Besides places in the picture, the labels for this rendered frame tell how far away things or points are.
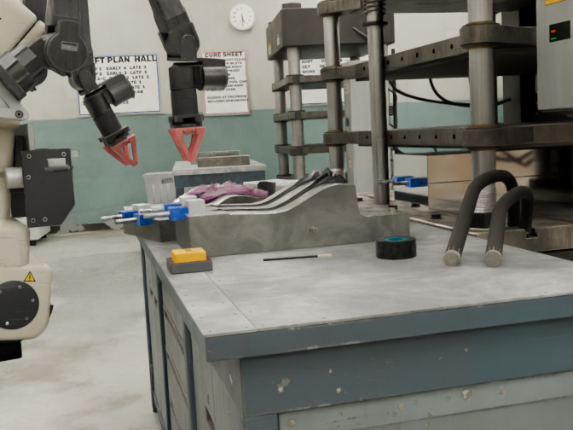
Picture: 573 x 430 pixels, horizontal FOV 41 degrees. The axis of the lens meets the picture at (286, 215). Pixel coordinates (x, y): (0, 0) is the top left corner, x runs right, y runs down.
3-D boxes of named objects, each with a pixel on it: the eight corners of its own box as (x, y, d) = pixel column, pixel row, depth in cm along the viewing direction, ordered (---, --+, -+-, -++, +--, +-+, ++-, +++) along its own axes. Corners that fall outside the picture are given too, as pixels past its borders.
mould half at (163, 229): (160, 242, 190) (157, 198, 188) (123, 233, 212) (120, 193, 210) (327, 221, 216) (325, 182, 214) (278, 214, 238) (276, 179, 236)
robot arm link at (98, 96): (78, 98, 199) (83, 97, 194) (101, 85, 201) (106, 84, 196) (91, 122, 201) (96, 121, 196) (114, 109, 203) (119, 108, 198)
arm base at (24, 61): (-19, 69, 151) (-12, 62, 140) (14, 43, 153) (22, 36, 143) (12, 103, 154) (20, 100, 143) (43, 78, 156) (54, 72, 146)
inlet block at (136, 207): (105, 229, 198) (103, 209, 197) (98, 228, 202) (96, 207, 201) (153, 224, 204) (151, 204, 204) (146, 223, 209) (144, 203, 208)
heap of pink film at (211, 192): (196, 212, 198) (193, 183, 197) (168, 209, 213) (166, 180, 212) (281, 203, 211) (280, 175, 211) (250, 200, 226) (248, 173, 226)
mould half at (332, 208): (191, 258, 163) (187, 194, 161) (176, 242, 188) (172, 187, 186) (410, 238, 175) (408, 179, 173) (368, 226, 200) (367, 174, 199)
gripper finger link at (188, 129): (203, 159, 171) (199, 117, 170) (209, 160, 164) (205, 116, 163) (172, 162, 169) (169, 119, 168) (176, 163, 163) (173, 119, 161)
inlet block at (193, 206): (145, 229, 165) (143, 204, 165) (143, 227, 170) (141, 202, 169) (205, 224, 169) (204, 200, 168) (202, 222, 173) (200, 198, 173)
